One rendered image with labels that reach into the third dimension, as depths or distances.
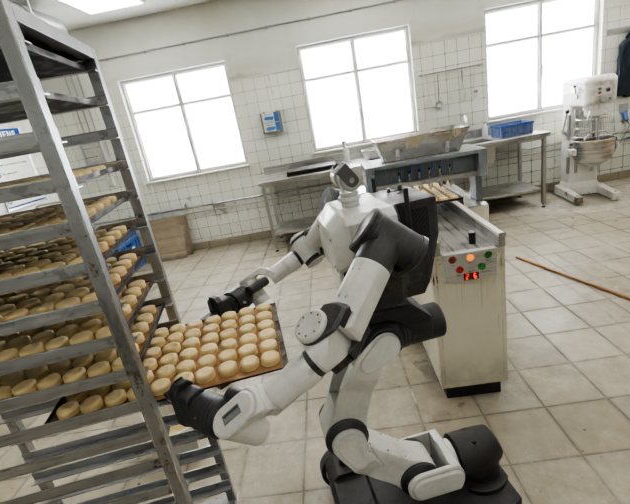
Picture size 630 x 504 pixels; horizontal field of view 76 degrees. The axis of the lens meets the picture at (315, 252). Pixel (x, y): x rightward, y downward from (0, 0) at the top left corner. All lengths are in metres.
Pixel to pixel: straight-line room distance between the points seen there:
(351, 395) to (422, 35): 4.95
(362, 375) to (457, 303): 0.92
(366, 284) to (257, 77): 4.89
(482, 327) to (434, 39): 4.25
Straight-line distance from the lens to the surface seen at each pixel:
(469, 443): 1.70
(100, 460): 1.83
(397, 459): 1.58
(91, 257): 0.95
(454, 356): 2.23
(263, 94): 5.59
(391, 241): 0.92
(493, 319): 2.18
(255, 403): 0.87
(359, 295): 0.85
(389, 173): 2.61
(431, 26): 5.80
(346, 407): 1.38
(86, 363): 1.21
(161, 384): 1.15
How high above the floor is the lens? 1.55
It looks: 19 degrees down
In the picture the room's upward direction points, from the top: 11 degrees counter-clockwise
